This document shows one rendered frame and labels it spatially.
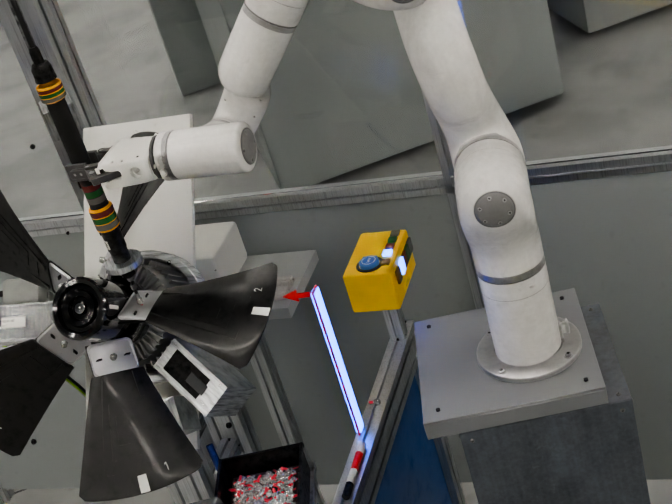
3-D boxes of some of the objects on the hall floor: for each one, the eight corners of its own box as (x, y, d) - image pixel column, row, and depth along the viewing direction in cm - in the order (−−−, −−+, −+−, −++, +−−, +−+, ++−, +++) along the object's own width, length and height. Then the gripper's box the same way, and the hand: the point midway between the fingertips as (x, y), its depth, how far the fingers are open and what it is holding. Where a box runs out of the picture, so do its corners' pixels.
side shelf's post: (322, 532, 328) (232, 288, 287) (336, 532, 327) (247, 287, 286) (319, 543, 325) (226, 298, 284) (332, 543, 323) (241, 297, 282)
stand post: (286, 591, 313) (137, 226, 256) (317, 592, 310) (174, 222, 253) (281, 605, 309) (129, 237, 252) (313, 606, 306) (166, 234, 249)
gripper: (177, 113, 204) (86, 125, 210) (140, 160, 191) (44, 172, 197) (191, 151, 208) (101, 162, 214) (156, 200, 194) (61, 210, 201)
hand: (83, 166), depth 205 cm, fingers closed on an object, 4 cm apart
